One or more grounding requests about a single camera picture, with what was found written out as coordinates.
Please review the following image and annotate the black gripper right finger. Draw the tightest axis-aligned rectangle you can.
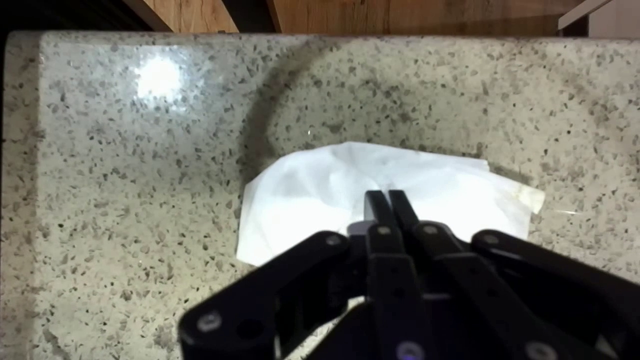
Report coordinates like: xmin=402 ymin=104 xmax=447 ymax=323
xmin=390 ymin=190 xmax=640 ymax=360

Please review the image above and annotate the wooden upper cabinet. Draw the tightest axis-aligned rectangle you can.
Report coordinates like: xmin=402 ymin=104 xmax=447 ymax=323
xmin=122 ymin=0 xmax=582 ymax=37

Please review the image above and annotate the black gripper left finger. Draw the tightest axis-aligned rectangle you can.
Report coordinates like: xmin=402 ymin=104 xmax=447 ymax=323
xmin=179 ymin=233 xmax=367 ymax=360

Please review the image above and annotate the small white tissue paper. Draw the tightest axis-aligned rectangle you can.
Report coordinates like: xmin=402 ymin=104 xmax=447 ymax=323
xmin=237 ymin=143 xmax=547 ymax=267

